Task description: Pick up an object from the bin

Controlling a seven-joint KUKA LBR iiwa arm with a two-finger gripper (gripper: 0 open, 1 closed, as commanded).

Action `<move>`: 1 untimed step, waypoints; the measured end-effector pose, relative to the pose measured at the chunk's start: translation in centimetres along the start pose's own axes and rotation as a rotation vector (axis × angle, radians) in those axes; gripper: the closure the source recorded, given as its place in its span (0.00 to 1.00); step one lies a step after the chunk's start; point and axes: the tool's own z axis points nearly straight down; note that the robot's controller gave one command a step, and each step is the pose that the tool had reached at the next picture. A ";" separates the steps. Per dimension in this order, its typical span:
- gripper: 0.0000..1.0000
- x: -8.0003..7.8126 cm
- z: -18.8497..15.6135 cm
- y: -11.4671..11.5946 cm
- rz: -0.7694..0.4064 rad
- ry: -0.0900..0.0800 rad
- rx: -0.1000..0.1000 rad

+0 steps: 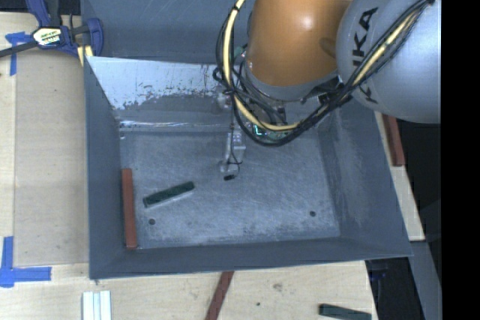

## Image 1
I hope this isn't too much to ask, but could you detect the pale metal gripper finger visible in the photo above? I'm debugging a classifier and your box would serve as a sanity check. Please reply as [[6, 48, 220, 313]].
[[232, 133, 248, 166], [219, 132, 237, 176]]

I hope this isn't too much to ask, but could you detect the grey metal bin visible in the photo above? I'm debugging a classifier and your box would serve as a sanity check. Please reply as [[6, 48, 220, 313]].
[[79, 0, 415, 280]]

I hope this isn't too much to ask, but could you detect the dark green flat block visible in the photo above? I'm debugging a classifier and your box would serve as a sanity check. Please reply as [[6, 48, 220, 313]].
[[142, 181, 197, 209], [318, 303, 373, 320]]

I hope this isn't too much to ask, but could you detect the red-brown flat block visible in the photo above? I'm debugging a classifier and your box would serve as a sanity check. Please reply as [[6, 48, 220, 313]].
[[204, 271, 236, 320], [381, 114, 407, 167], [120, 167, 139, 250]]

